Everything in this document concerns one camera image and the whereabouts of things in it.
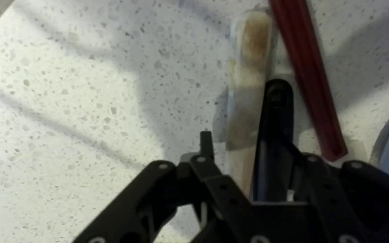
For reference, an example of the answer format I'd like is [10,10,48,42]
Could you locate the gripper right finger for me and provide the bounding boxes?
[296,153,389,243]

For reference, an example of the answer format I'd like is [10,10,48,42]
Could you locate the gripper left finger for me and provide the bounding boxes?
[72,131,251,243]

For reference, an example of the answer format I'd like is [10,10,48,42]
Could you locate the red spatula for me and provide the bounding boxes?
[268,0,349,163]

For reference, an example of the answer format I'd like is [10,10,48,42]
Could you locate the brown wooden spatula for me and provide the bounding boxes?
[224,10,278,198]

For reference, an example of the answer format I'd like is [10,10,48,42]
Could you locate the black utensil handle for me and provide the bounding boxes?
[253,79,295,203]

